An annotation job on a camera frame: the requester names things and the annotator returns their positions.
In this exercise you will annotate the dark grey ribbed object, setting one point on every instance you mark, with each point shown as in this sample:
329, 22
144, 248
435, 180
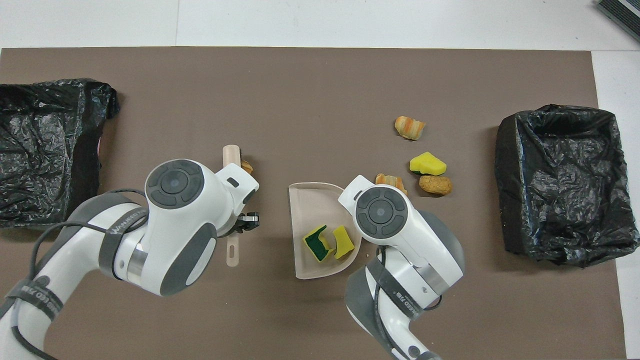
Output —
620, 14

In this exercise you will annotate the small brown bread roll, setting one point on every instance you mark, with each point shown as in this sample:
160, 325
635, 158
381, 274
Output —
436, 185

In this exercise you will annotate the plain yellow sponge piece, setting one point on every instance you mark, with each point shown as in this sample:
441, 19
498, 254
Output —
343, 242

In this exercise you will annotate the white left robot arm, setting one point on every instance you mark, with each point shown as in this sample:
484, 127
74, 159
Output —
175, 182

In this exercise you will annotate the beige plastic dustpan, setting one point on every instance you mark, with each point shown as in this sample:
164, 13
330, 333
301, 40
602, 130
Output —
310, 210

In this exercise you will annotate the yellow sponge chunk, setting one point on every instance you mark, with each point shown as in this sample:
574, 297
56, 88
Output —
427, 164

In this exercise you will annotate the striped croissant piece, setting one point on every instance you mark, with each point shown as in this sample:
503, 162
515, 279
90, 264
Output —
390, 181
410, 127
246, 166

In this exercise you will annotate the green and yellow sponge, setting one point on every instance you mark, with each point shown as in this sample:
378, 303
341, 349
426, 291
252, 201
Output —
316, 243

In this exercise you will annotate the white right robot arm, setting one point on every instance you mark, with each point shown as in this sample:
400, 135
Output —
380, 212

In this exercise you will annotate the black bag lined bin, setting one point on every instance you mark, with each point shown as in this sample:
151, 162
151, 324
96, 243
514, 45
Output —
565, 190
45, 150

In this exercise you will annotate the brown table mat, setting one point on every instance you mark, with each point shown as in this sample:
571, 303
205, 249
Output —
300, 100

